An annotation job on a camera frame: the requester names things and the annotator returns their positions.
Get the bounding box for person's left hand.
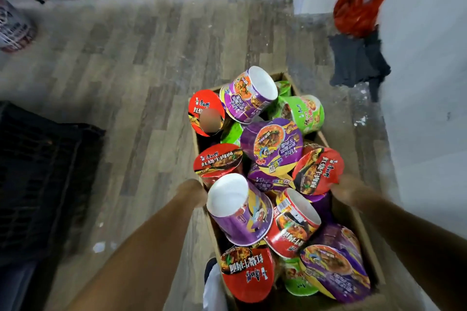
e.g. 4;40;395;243
175;178;209;209

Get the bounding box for person's right hand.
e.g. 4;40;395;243
330;174;369;209

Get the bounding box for brown cardboard box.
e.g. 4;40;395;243
188;72;387;311

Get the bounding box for noodle bowls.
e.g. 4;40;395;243
188;66;372;304

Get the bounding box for person's right forearm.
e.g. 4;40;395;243
350;190;467;311

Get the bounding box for person's left forearm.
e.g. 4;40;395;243
65;190;205;311

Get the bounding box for person's white trousers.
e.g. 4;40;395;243
202;263;229;311

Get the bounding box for black cloth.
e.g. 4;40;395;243
328;28;392;103

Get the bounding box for black plastic crate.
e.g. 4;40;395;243
0;101;107;268

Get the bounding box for red plastic bag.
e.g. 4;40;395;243
332;0;387;39

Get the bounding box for white plastic basket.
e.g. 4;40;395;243
0;0;37;53

